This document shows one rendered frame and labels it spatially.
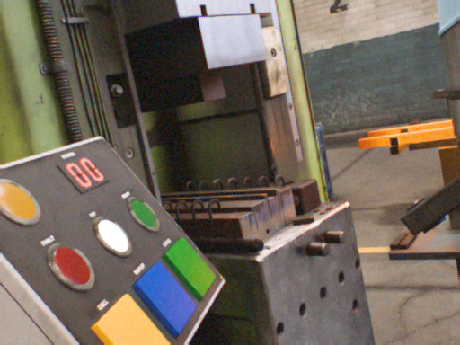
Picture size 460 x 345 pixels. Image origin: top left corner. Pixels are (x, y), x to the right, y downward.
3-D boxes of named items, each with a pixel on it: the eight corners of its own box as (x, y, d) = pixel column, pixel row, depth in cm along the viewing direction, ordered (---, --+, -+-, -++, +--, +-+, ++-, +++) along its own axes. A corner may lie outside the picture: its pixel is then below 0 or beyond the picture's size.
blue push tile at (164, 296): (198, 306, 71) (159, 259, 71) (180, 334, 64) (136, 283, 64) (187, 314, 72) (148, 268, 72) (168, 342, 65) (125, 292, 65)
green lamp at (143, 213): (166, 224, 79) (160, 193, 78) (142, 234, 75) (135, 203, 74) (151, 224, 81) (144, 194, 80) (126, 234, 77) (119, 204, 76)
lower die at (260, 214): (296, 219, 128) (289, 182, 127) (244, 250, 113) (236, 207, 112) (163, 221, 155) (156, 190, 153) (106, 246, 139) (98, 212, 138)
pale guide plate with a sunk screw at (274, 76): (290, 92, 152) (278, 25, 149) (271, 96, 145) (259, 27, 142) (283, 92, 153) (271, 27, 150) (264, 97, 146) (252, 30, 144)
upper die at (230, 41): (267, 59, 123) (259, 13, 121) (208, 69, 108) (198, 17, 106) (134, 89, 149) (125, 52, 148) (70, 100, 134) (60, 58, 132)
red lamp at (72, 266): (104, 278, 59) (94, 238, 59) (66, 297, 56) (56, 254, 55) (84, 277, 61) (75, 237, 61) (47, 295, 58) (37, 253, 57)
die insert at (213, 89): (225, 97, 127) (220, 69, 126) (204, 101, 121) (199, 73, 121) (134, 113, 146) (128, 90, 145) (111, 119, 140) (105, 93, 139)
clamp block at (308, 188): (322, 204, 138) (318, 177, 137) (305, 215, 131) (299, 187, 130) (280, 205, 145) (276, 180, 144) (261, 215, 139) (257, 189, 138)
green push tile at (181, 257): (217, 276, 81) (182, 235, 81) (203, 298, 73) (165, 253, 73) (208, 283, 82) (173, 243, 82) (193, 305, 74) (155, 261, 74)
